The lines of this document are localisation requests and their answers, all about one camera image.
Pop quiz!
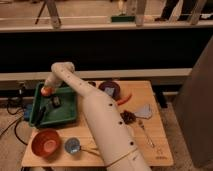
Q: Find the orange apple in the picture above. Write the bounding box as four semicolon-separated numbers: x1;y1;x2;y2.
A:
41;87;53;97

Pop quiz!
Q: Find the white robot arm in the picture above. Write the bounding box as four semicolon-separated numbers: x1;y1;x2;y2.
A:
45;62;152;171

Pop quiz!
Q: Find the purple bowl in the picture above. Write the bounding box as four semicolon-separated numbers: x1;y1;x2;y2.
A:
99;81;120;100

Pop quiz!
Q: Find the red bowl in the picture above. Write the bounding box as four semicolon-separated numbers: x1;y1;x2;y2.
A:
31;129;61;158

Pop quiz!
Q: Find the small dark object in tray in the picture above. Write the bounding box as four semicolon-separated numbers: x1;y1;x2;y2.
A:
51;97;61;108

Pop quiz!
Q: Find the green plastic tray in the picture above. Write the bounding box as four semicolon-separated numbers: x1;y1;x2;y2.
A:
29;82;78;128

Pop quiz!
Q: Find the blue block beside tray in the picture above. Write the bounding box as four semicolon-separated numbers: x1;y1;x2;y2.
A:
23;104;32;121

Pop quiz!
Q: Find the small blue glass cup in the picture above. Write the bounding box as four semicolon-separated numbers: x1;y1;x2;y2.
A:
65;137;81;155

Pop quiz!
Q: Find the wooden spoon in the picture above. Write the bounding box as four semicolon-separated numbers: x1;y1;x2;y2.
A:
80;146;100;157

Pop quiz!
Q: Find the red chili pepper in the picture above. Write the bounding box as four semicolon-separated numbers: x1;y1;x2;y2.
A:
117;93;132;106

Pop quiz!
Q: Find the green box in background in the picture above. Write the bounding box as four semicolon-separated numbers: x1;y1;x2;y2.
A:
111;16;135;22

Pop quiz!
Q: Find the grey cabinet at right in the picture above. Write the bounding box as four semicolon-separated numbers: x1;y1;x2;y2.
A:
173;44;213;168

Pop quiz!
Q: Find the black handled tool in tray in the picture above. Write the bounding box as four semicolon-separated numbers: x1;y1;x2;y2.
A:
34;106;46;126

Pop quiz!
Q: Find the black cable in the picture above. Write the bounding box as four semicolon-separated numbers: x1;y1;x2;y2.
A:
0;83;29;146

